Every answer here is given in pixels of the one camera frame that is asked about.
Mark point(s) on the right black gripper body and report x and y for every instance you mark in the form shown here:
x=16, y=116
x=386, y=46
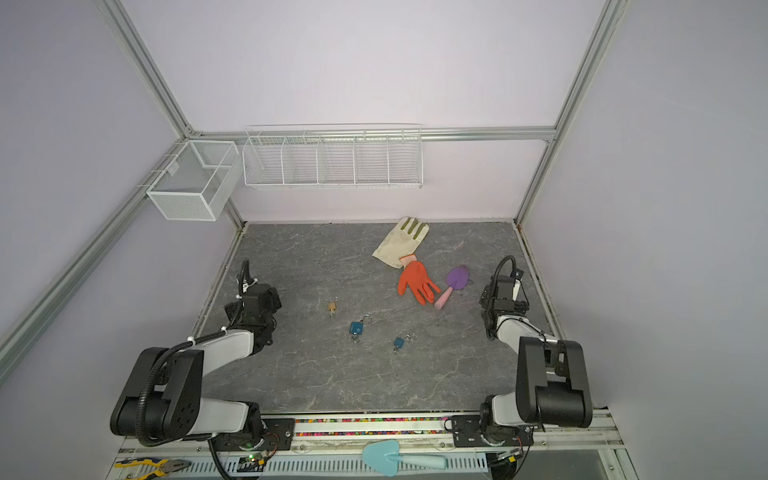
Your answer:
x=486, y=295

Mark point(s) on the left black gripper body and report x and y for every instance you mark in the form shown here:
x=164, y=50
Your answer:
x=235, y=310

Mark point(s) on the large blue padlock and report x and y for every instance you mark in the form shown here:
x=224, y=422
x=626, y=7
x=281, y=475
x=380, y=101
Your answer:
x=356, y=328

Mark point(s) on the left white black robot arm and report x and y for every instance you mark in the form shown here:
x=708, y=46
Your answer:
x=162, y=400

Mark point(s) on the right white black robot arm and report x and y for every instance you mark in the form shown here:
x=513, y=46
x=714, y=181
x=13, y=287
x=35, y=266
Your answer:
x=551, y=380

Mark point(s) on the purple pink toy trowel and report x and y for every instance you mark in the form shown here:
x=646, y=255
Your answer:
x=457, y=279

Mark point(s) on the red rubber glove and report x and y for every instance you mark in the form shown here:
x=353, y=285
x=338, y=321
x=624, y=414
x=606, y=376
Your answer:
x=415, y=278

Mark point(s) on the cream work glove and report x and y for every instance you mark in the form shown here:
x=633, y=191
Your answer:
x=402, y=240

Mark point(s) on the white mesh box basket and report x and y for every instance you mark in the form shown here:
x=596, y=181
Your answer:
x=198, y=181

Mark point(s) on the colourful bead strip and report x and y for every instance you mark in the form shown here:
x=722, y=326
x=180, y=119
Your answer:
x=386, y=425

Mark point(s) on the teal toy trowel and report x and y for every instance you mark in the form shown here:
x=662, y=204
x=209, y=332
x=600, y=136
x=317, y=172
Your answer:
x=385, y=458

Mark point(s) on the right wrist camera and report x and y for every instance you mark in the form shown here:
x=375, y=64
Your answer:
x=517, y=276

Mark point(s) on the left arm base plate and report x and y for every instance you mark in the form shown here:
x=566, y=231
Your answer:
x=277, y=434

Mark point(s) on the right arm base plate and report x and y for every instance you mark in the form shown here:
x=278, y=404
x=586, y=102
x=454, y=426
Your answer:
x=475, y=431

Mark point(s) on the white slotted cable duct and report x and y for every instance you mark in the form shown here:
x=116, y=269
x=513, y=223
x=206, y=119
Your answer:
x=342, y=466

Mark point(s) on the yellow handled pliers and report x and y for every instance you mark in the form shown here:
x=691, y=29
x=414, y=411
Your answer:
x=158, y=467

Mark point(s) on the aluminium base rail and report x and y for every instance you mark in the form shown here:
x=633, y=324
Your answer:
x=330, y=446

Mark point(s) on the white wire wall shelf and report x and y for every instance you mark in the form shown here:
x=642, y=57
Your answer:
x=333, y=156

